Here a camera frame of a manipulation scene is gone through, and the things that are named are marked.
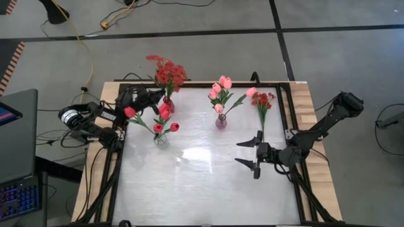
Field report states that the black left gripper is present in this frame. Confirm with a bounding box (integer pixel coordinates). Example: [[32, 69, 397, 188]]
[[121, 85, 166, 116]]

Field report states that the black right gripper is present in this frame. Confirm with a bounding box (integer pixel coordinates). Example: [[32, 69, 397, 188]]
[[234, 130, 282, 180]]

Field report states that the red glass vase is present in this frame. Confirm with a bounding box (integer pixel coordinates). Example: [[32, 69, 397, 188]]
[[163, 96, 175, 114]]

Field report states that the red small-blossom flower bunch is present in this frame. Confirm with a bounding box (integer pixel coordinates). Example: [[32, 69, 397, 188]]
[[251, 91, 277, 141], [155, 61, 189, 100]]

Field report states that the clear glass vase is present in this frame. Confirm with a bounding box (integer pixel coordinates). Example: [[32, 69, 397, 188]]
[[153, 132, 169, 147]]

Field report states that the purple glass vase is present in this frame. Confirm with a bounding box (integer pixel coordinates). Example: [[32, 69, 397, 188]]
[[215, 113, 228, 131]]

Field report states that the black power adapter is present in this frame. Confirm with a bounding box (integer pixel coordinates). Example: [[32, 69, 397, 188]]
[[69, 129, 92, 144]]

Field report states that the black desk crossbar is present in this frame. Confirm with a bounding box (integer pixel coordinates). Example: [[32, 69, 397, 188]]
[[34, 156, 83, 183]]

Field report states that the black floor stand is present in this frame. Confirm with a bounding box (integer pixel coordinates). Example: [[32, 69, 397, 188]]
[[38, 0, 70, 25]]

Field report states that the grey laptop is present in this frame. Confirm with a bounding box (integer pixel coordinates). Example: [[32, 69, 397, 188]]
[[0, 88, 39, 185]]

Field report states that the striped floor mat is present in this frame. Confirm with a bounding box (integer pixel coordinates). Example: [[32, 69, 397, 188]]
[[0, 40, 26, 95]]

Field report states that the backlit keyboard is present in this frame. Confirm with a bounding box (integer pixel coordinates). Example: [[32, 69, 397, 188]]
[[0, 175, 42, 221]]

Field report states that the black aluminium table frame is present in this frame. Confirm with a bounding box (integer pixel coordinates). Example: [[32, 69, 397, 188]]
[[71, 80, 343, 227]]

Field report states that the yellow power cable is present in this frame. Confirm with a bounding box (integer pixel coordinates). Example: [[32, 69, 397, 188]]
[[50, 0, 95, 105]]

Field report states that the yellow extension cable plug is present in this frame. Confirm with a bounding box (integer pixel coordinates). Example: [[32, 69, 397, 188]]
[[100, 0, 136, 30]]

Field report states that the black cable loop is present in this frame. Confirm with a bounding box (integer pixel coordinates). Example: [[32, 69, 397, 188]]
[[374, 103, 404, 155]]

